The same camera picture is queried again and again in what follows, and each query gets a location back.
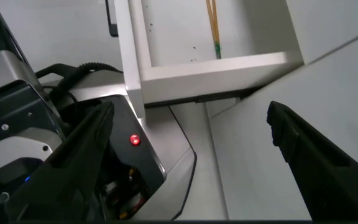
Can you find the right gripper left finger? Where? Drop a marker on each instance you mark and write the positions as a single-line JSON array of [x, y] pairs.
[[70, 174]]

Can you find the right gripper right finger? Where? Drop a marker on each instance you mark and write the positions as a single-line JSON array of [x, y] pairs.
[[328, 180]]

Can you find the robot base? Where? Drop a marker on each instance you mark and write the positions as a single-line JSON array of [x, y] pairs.
[[154, 149]]

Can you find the white kitchen cabinet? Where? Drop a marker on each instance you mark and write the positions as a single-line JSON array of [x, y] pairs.
[[216, 74]]

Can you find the yellow chopstick green tip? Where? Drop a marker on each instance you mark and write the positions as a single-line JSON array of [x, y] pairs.
[[217, 28], [213, 28]]

